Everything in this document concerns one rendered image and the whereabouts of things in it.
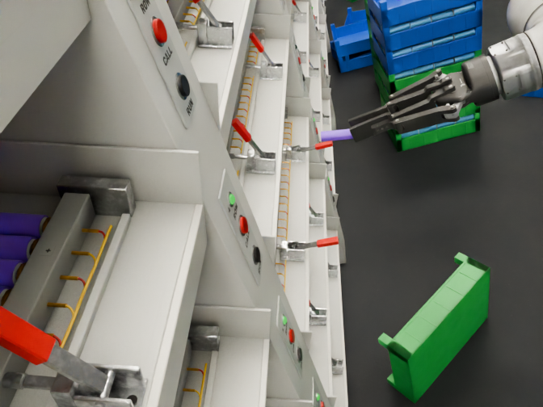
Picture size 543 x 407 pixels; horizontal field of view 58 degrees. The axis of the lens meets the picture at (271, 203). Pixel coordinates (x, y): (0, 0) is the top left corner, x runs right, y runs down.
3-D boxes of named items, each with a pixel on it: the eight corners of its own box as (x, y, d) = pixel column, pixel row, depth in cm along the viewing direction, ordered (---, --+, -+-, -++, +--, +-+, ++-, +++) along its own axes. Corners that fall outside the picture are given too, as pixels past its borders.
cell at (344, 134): (320, 129, 87) (357, 126, 86) (321, 134, 88) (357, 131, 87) (321, 139, 86) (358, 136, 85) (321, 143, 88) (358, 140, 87)
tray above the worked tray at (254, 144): (288, 59, 104) (292, -7, 95) (272, 289, 60) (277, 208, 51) (193, 54, 105) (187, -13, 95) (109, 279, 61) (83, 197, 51)
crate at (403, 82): (458, 46, 176) (458, 25, 171) (481, 71, 161) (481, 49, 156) (376, 69, 179) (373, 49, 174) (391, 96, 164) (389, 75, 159)
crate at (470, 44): (458, 25, 171) (457, 2, 166) (481, 49, 156) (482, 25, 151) (373, 49, 174) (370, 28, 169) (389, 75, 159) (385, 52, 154)
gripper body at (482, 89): (481, 44, 78) (423, 67, 82) (495, 69, 72) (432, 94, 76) (490, 81, 83) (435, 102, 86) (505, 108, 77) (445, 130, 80)
